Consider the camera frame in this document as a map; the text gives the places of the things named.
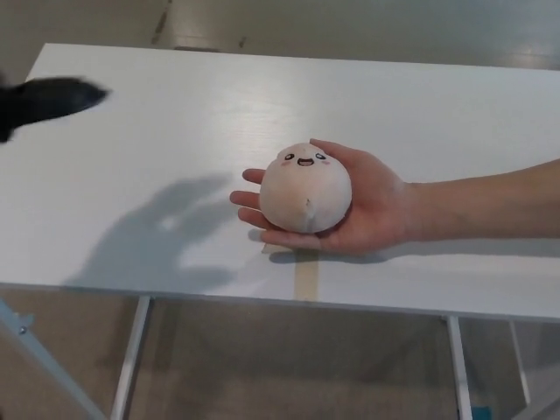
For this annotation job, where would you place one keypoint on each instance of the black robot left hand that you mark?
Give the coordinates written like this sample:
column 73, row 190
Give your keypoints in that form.
column 48, row 98

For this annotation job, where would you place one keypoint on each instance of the person's bare hand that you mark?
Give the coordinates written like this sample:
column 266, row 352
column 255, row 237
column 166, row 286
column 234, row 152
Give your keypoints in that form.
column 376, row 205

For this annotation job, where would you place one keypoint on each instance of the pink dumpling plush toy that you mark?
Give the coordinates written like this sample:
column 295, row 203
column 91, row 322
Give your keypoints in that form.
column 306, row 192

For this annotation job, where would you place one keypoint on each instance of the person's bare forearm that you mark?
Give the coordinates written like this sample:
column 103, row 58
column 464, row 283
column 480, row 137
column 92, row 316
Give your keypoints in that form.
column 490, row 205

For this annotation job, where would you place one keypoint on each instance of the short beige tape strip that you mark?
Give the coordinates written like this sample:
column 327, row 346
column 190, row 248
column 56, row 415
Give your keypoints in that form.
column 270, row 248

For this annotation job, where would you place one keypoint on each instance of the white metal table leg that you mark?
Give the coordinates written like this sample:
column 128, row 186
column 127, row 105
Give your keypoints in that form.
column 460, row 372
column 520, row 367
column 130, row 359

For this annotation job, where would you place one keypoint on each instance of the blue floor tape piece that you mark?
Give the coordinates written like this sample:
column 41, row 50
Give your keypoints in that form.
column 482, row 413

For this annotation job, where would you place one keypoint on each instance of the light blue metal frame bar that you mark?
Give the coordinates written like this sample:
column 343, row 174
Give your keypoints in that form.
column 44, row 359

